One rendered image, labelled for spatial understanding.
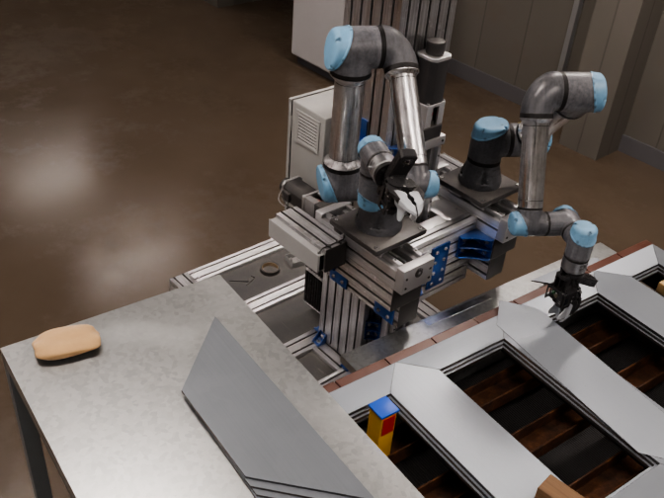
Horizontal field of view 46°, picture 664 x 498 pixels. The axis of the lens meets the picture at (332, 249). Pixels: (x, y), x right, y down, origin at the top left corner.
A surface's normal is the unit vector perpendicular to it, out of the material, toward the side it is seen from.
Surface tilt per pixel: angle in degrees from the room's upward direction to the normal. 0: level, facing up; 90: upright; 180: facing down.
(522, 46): 90
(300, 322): 0
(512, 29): 90
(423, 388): 0
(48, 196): 0
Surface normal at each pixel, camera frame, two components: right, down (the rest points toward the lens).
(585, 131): -0.76, 0.33
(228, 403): 0.07, -0.82
